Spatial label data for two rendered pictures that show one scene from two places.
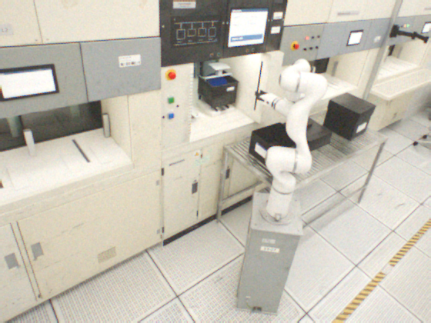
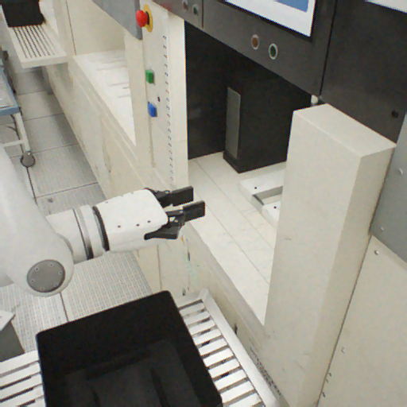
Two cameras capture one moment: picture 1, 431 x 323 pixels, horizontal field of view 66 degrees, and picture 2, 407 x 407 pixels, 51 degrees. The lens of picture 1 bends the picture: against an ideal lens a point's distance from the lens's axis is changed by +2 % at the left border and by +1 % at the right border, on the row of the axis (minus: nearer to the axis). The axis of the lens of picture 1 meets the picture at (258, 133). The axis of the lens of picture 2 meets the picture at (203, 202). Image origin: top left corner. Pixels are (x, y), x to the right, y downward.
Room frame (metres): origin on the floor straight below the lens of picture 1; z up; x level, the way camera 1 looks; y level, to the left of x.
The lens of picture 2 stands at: (2.16, -0.49, 1.62)
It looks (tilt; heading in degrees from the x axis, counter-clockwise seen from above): 37 degrees down; 112
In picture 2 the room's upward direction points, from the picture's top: straight up
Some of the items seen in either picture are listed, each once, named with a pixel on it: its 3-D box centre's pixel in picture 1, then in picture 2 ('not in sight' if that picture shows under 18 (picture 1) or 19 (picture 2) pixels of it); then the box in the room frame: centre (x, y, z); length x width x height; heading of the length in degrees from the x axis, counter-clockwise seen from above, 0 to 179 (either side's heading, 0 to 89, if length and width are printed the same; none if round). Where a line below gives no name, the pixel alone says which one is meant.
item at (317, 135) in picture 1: (306, 131); not in sight; (2.17, -0.37, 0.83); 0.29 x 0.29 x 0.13; 46
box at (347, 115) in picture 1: (348, 115); not in sight; (2.45, -0.72, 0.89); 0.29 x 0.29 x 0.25; 51
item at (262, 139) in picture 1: (277, 146); (128, 390); (1.87, -0.14, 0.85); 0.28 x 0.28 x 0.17; 46
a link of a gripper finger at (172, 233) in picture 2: not in sight; (156, 227); (1.90, -0.04, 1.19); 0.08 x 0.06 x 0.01; 167
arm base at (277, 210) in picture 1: (279, 199); not in sight; (1.33, -0.18, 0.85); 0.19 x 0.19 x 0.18
